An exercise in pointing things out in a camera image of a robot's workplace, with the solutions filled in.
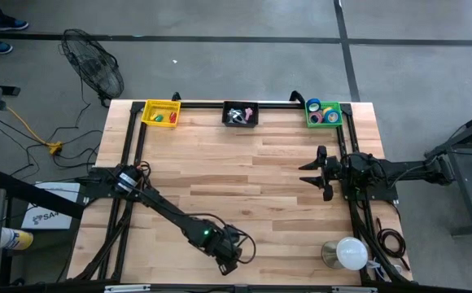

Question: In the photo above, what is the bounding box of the green plastic basket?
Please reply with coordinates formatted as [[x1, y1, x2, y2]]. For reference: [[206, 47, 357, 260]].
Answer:
[[304, 101, 344, 129]]

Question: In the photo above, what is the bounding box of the white printed sheet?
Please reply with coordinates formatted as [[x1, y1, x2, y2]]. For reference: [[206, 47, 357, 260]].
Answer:
[[20, 181, 81, 231]]

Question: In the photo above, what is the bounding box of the yellow white spray can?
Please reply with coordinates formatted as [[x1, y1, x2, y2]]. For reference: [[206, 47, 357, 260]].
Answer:
[[0, 227, 34, 251]]

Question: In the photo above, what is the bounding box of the yellow plastic basket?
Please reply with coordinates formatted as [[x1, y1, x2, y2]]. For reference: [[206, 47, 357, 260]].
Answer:
[[141, 98, 181, 129]]

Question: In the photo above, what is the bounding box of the yellow extension cord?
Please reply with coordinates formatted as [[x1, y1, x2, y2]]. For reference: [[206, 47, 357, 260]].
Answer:
[[0, 84, 64, 155]]

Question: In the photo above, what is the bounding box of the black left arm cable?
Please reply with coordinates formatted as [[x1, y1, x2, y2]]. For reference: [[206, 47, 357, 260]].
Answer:
[[186, 213, 258, 265]]

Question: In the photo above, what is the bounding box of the silver metal bracket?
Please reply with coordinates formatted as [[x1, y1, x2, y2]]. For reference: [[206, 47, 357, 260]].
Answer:
[[104, 284, 151, 293], [332, 286, 378, 293]]

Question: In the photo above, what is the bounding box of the white globe lamp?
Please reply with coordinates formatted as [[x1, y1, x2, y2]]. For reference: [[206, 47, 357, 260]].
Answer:
[[321, 236, 369, 271]]

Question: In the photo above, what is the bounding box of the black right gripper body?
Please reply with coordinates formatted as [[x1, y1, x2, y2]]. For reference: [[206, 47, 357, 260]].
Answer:
[[316, 145, 345, 202]]

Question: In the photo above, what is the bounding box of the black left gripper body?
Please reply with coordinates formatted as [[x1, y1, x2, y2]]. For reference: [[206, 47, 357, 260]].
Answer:
[[213, 235, 243, 277]]

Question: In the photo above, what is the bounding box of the black diagonal stand bar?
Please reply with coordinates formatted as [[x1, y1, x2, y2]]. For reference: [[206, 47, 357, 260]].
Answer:
[[0, 168, 86, 220]]

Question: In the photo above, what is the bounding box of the white lamp cord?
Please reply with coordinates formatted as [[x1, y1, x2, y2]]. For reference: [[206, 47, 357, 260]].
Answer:
[[366, 258, 404, 274]]

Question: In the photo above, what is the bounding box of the coiled black cable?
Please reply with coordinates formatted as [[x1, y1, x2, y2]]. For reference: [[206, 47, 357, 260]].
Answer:
[[376, 217, 408, 272]]

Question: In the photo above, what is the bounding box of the black plastic basket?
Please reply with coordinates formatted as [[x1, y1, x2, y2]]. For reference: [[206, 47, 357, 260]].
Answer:
[[221, 100, 260, 128]]

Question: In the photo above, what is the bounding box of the black floor fan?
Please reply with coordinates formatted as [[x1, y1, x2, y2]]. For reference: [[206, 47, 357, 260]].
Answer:
[[59, 28, 125, 107]]

